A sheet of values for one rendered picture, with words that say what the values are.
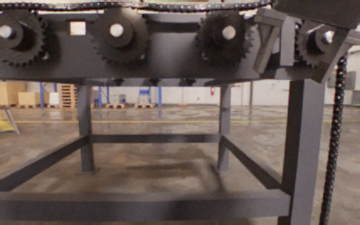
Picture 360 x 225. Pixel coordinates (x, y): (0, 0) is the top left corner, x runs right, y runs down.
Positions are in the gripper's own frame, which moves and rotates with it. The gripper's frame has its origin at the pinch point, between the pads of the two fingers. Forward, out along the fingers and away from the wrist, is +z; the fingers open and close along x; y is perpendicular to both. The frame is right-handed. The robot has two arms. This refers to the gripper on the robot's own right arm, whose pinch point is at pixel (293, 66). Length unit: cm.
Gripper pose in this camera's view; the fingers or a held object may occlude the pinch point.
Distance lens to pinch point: 40.7
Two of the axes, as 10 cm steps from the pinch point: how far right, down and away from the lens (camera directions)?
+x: 9.9, 1.2, 1.2
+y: 0.4, 5.0, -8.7
